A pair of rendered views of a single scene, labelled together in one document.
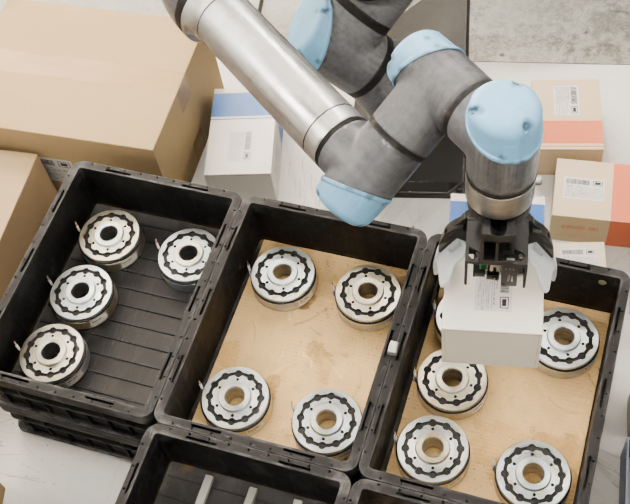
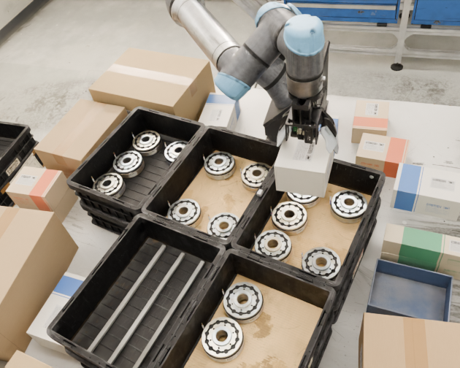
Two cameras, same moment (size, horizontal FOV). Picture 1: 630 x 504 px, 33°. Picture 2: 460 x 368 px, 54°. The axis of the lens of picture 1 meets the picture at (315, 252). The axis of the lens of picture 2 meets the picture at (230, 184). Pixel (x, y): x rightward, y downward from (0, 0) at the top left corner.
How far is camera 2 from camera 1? 0.42 m
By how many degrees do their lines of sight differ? 11
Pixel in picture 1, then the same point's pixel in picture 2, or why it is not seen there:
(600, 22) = not seen: hidden behind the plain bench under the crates
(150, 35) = (184, 63)
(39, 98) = (130, 84)
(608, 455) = (368, 270)
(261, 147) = (225, 116)
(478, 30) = not seen: hidden behind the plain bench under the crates
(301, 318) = (224, 184)
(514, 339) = (310, 175)
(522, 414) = (322, 236)
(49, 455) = (101, 236)
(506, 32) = not seen: hidden behind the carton
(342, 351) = (240, 199)
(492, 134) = (293, 35)
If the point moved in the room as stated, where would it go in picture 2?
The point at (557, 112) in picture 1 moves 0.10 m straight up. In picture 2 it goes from (366, 114) to (369, 92)
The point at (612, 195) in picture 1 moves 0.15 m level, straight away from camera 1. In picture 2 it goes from (388, 150) to (400, 122)
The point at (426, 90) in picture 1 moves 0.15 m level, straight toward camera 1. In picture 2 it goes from (269, 25) to (255, 68)
